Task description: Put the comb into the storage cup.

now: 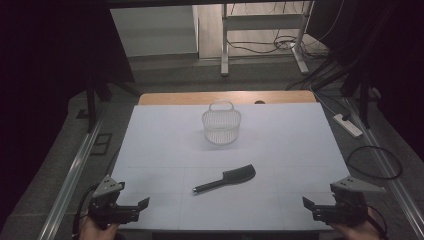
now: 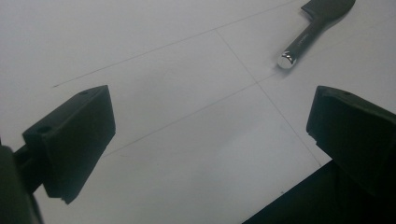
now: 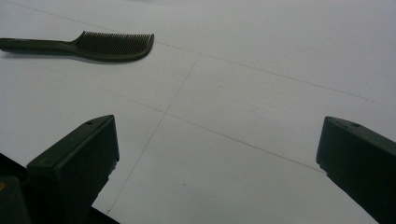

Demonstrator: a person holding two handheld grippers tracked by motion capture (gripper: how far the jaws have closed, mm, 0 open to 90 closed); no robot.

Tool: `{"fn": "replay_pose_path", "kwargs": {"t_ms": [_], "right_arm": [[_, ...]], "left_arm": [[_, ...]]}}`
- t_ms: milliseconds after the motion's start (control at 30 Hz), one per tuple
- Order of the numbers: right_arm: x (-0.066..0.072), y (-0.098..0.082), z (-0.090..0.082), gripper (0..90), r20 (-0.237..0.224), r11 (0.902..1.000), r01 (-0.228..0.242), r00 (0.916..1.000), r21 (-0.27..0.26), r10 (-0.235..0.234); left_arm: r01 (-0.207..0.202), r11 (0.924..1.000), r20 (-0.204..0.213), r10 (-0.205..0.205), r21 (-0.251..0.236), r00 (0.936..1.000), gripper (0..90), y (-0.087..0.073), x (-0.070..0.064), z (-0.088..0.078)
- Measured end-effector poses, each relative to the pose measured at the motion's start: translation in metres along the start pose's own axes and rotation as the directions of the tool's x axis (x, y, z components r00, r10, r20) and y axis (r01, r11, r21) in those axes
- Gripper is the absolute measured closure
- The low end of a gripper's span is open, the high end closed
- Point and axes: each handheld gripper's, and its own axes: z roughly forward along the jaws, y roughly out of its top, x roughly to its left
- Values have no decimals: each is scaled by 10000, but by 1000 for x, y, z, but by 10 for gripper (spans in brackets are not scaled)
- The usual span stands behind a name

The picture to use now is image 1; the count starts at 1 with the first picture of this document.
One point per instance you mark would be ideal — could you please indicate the white power strip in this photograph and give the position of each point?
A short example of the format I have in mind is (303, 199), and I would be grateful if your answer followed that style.
(347, 125)

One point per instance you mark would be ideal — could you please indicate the white table mat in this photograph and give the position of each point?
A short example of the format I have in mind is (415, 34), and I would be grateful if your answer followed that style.
(166, 150)

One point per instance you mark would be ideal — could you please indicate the white metal stand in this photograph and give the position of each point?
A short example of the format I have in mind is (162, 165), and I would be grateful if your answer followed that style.
(261, 22)

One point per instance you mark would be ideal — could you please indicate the black stand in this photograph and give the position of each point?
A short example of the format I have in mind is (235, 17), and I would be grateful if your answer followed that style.
(361, 93)
(91, 100)

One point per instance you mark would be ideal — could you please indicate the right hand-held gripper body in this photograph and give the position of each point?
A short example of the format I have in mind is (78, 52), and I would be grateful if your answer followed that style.
(350, 206)

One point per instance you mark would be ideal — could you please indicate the person's left hand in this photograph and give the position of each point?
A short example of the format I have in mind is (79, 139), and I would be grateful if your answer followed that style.
(95, 233)

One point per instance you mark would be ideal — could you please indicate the person's right hand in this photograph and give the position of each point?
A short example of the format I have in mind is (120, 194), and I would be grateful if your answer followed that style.
(358, 232)

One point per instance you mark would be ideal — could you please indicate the aluminium rail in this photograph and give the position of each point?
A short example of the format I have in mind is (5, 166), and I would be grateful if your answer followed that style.
(71, 180)
(386, 166)

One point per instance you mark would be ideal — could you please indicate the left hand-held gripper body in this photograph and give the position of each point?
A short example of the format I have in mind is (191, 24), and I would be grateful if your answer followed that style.
(106, 208)

